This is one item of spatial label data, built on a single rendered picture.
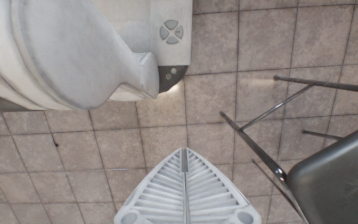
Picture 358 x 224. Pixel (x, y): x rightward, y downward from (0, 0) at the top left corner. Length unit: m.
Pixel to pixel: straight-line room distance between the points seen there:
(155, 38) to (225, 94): 0.56
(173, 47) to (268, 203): 1.43
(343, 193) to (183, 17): 0.70
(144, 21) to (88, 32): 0.43
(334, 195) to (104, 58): 0.61
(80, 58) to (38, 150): 1.36
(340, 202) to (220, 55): 0.78
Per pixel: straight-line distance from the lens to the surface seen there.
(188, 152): 0.17
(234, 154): 1.14
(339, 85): 0.79
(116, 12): 0.68
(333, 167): 0.51
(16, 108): 0.25
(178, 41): 0.63
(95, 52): 0.23
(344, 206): 0.62
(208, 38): 0.93
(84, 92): 0.20
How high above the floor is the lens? 0.89
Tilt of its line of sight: 74 degrees down
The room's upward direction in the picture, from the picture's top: 177 degrees counter-clockwise
